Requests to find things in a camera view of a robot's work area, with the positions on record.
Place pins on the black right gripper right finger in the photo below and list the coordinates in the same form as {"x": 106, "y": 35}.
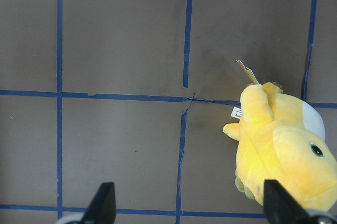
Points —
{"x": 280, "y": 207}

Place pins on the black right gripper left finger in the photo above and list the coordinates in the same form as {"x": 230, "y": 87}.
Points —
{"x": 102, "y": 208}

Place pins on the yellow plush toy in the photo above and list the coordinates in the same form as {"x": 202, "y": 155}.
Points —
{"x": 282, "y": 137}

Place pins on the cardboard hang tag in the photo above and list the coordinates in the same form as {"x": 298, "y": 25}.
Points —
{"x": 248, "y": 72}

